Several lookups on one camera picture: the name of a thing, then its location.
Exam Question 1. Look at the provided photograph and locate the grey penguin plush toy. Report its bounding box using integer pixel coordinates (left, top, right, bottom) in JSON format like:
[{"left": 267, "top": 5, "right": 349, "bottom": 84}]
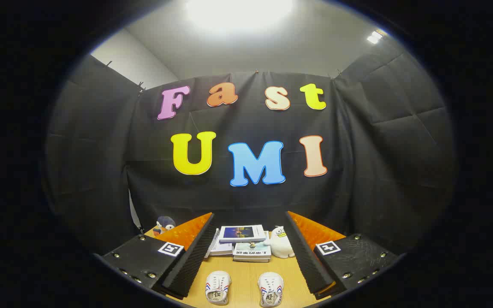
[{"left": 152, "top": 216, "right": 176, "bottom": 237}]

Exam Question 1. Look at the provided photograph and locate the large ceiling light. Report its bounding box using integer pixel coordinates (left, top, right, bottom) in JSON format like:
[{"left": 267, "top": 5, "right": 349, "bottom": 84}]
[{"left": 184, "top": 0, "right": 294, "bottom": 33}]

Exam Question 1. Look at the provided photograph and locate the pale lake cover book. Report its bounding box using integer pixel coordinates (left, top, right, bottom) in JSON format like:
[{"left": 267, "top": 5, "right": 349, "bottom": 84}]
[{"left": 233, "top": 242, "right": 271, "bottom": 262}]

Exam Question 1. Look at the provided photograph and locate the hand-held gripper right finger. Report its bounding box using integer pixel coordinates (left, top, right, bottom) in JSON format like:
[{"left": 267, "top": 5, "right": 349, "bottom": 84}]
[{"left": 285, "top": 210, "right": 401, "bottom": 300}]

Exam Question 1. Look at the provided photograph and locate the blue night photo book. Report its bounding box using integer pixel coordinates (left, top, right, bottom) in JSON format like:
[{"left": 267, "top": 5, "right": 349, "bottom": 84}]
[{"left": 219, "top": 225, "right": 267, "bottom": 243}]

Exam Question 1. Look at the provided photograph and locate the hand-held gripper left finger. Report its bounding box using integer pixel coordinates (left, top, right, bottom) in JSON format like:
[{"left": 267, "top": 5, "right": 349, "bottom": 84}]
[{"left": 101, "top": 213, "right": 217, "bottom": 300}]

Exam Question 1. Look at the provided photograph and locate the white duck plush toy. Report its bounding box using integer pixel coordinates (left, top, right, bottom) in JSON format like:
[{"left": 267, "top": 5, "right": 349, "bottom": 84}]
[{"left": 267, "top": 226, "right": 295, "bottom": 258}]

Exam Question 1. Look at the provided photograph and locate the white portrait cover book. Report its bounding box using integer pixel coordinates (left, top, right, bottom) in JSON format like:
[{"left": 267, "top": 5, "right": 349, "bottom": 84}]
[{"left": 206, "top": 229, "right": 233, "bottom": 257}]

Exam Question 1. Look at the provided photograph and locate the white canvas shoe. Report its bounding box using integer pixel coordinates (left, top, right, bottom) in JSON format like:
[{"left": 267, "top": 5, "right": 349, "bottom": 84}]
[
  {"left": 258, "top": 272, "right": 285, "bottom": 308},
  {"left": 205, "top": 270, "right": 232, "bottom": 305}
]

